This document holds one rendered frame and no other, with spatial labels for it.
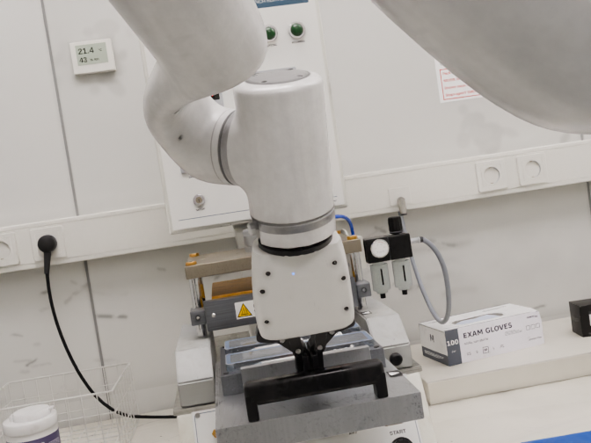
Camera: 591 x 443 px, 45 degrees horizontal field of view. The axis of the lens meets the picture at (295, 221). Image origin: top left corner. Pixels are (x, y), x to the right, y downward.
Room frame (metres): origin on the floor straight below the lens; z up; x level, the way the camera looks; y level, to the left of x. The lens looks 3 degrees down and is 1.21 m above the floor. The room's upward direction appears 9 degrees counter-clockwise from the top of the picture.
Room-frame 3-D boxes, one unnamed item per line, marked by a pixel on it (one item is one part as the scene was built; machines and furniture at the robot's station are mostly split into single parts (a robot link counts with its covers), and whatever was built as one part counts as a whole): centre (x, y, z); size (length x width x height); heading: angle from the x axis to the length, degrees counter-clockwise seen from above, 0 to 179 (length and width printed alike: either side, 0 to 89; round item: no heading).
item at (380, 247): (1.30, -0.16, 1.05); 0.15 x 0.05 x 0.15; 96
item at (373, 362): (0.74, 0.01, 0.99); 0.15 x 0.02 x 0.04; 96
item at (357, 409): (0.87, 0.02, 0.97); 0.30 x 0.22 x 0.08; 6
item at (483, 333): (1.50, -0.36, 0.83); 0.23 x 0.12 x 0.07; 106
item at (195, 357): (1.07, 0.18, 0.96); 0.25 x 0.05 x 0.07; 6
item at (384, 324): (1.09, -0.10, 0.96); 0.26 x 0.05 x 0.07; 6
